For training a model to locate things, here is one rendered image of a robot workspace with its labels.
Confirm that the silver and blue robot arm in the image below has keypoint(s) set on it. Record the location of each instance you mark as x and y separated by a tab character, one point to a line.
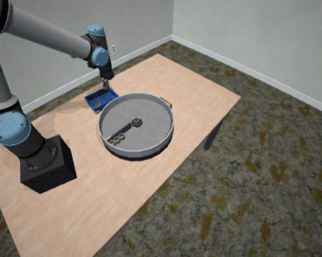
17	134

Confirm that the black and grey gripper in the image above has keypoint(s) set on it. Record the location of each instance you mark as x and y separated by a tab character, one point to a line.
105	72

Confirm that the blue crate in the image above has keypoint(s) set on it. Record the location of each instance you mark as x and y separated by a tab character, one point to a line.
103	96

